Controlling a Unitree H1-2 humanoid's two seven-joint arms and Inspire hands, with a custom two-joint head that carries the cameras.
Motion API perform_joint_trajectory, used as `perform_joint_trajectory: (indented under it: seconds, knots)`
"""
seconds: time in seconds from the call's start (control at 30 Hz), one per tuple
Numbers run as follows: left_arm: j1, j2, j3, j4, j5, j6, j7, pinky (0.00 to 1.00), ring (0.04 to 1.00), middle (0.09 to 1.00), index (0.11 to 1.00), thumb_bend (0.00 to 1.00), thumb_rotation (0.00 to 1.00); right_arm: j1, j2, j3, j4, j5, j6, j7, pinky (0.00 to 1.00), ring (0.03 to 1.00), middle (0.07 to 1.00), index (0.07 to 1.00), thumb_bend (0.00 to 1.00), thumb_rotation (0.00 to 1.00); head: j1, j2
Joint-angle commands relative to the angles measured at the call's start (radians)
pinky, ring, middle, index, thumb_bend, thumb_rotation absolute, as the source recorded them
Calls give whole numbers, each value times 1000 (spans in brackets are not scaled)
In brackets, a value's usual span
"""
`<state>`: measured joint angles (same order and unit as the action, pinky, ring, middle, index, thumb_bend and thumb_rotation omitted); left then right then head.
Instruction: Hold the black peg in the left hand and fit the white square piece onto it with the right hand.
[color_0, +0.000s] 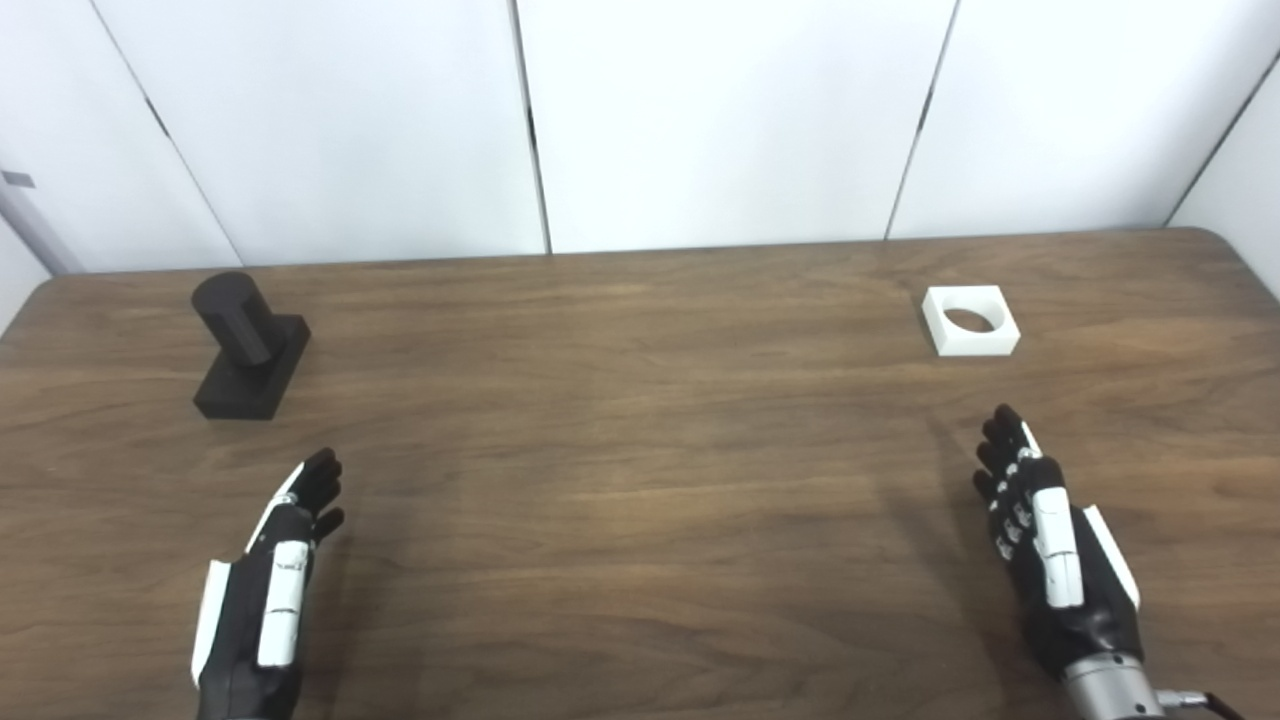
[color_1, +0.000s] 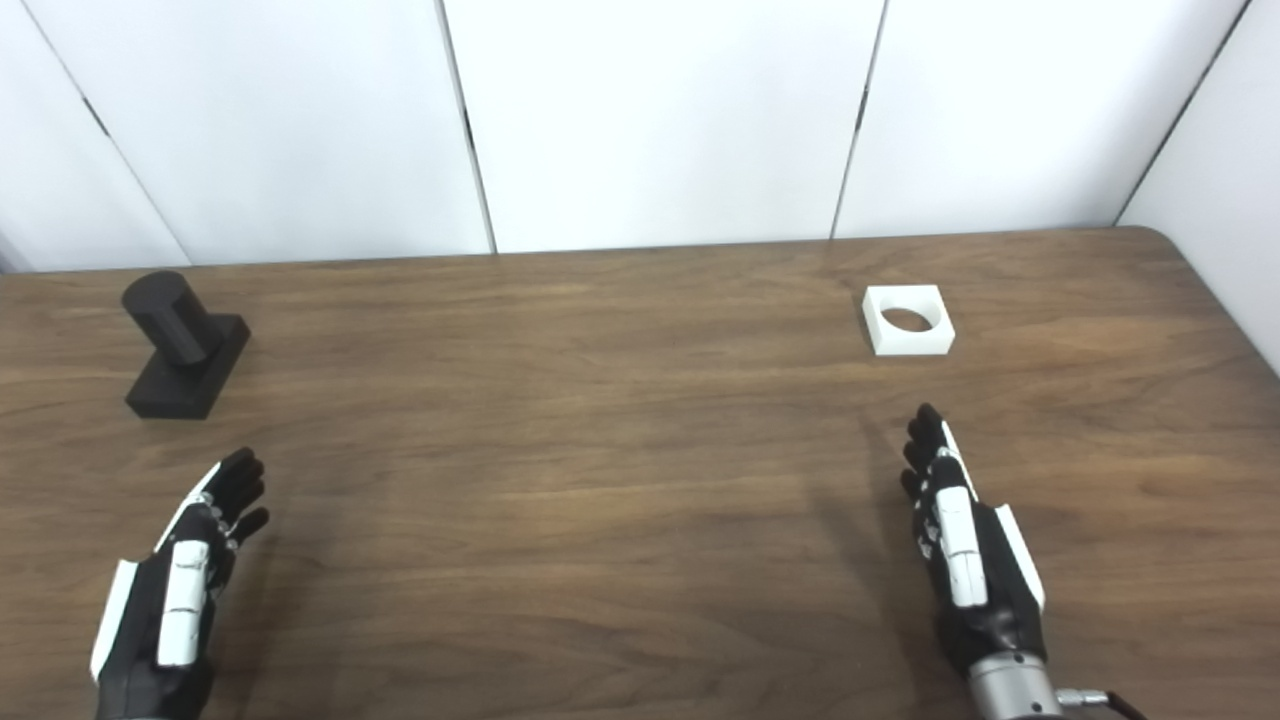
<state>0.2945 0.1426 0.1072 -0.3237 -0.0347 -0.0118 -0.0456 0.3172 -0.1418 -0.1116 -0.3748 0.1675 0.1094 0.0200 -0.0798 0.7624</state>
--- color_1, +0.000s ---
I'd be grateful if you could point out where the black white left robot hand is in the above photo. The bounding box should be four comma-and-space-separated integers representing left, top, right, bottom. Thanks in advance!
90, 447, 271, 720

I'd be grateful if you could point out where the white square piece with hole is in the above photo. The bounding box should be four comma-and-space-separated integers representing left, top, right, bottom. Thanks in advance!
862, 285, 956, 357

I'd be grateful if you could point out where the black cylinder peg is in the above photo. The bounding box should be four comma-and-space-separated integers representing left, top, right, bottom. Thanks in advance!
122, 270, 251, 421

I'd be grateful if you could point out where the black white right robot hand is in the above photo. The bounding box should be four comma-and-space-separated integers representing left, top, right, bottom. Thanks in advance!
900, 403, 1048, 679

